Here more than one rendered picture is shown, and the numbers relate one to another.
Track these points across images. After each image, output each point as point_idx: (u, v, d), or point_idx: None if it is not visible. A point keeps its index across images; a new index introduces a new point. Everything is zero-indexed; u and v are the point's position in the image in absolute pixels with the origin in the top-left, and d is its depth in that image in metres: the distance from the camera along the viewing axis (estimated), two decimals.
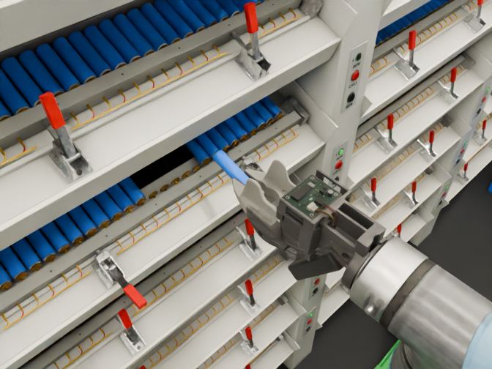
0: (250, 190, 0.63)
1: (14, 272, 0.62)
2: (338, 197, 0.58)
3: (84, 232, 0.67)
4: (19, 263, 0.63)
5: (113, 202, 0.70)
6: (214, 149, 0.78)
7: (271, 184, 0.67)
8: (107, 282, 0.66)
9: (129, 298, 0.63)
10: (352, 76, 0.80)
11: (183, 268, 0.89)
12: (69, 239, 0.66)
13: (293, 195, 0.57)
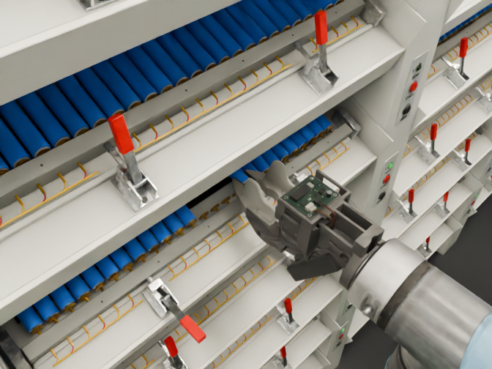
0: (250, 190, 0.63)
1: (62, 303, 0.58)
2: (337, 198, 0.58)
3: (134, 258, 0.63)
4: (67, 293, 0.58)
5: (163, 225, 0.65)
6: (265, 166, 0.73)
7: (271, 184, 0.67)
8: (159, 312, 0.62)
9: (187, 331, 0.58)
10: (411, 87, 0.75)
11: (225, 289, 0.85)
12: (118, 265, 0.62)
13: (291, 195, 0.57)
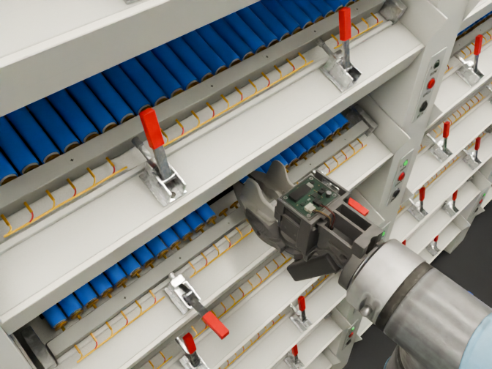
0: (250, 190, 0.63)
1: (86, 299, 0.58)
2: (337, 198, 0.58)
3: (155, 254, 0.63)
4: (90, 289, 0.58)
5: (184, 221, 0.65)
6: (283, 163, 0.73)
7: (271, 185, 0.67)
8: (181, 308, 0.62)
9: (209, 326, 0.58)
10: (428, 84, 0.75)
11: (241, 286, 0.85)
12: (140, 261, 0.62)
13: (291, 195, 0.57)
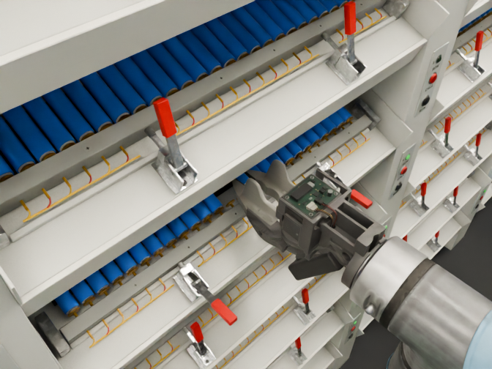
0: (250, 190, 0.63)
1: (97, 286, 0.59)
2: (338, 196, 0.58)
3: (164, 243, 0.64)
4: (102, 277, 0.60)
5: (192, 211, 0.67)
6: (288, 156, 0.75)
7: (271, 184, 0.67)
8: (190, 296, 0.63)
9: (218, 313, 0.60)
10: (430, 79, 0.77)
11: (246, 277, 0.86)
12: (150, 250, 0.63)
13: (292, 194, 0.57)
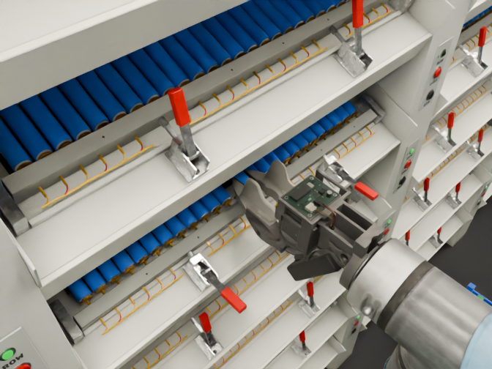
0: (250, 190, 0.63)
1: (109, 274, 0.60)
2: (337, 198, 0.58)
3: (174, 233, 0.65)
4: (113, 266, 0.61)
5: (200, 203, 0.68)
6: (295, 148, 0.76)
7: (271, 184, 0.67)
8: (200, 285, 0.64)
9: (228, 302, 0.61)
10: (435, 73, 0.78)
11: (252, 270, 0.87)
12: (160, 240, 0.64)
13: (291, 195, 0.57)
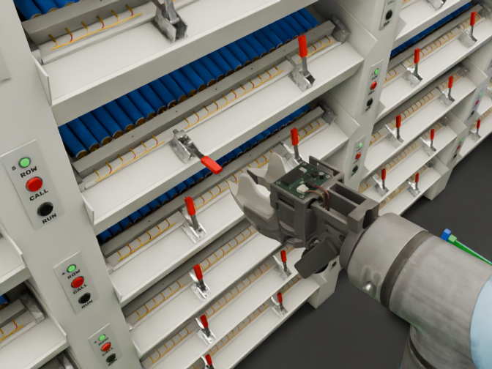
0: (244, 186, 0.62)
1: (101, 136, 0.72)
2: (330, 179, 0.57)
3: (156, 109, 0.77)
4: (105, 129, 0.72)
5: (179, 86, 0.79)
6: (263, 50, 0.87)
7: (271, 180, 0.66)
8: (184, 158, 0.76)
9: (206, 166, 0.72)
10: None
11: (234, 174, 0.99)
12: (144, 113, 0.76)
13: (283, 179, 0.57)
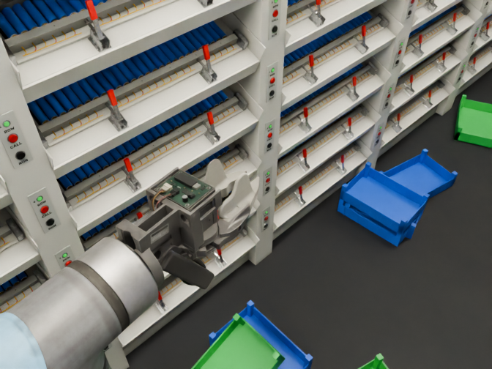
0: (214, 170, 0.65)
1: None
2: (184, 207, 0.55)
3: None
4: None
5: None
6: None
7: (241, 195, 0.65)
8: None
9: None
10: (9, 139, 0.92)
11: None
12: None
13: (180, 173, 0.59)
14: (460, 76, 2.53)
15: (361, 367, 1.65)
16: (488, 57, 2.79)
